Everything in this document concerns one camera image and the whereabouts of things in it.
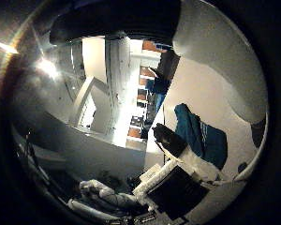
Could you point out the blue cloth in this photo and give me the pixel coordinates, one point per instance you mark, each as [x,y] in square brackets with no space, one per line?
[206,140]

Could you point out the person in dark clothes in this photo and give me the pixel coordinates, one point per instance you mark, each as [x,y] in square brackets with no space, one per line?
[162,81]

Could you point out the storage shelf rack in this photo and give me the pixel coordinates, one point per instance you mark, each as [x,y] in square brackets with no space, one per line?
[142,93]

